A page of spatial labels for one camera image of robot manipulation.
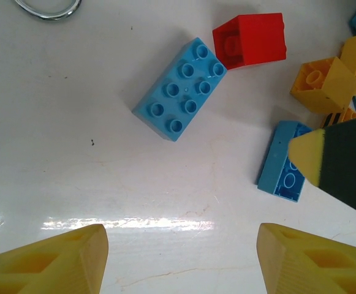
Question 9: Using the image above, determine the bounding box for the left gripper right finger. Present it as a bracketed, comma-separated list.
[256, 222, 356, 294]

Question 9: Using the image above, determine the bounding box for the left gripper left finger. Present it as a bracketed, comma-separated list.
[0, 223, 110, 294]

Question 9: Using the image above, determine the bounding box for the small red lego brick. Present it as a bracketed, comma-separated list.
[211, 12, 287, 70]

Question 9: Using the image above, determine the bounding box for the metal cookie cutter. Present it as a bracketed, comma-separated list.
[13, 0, 83, 21]

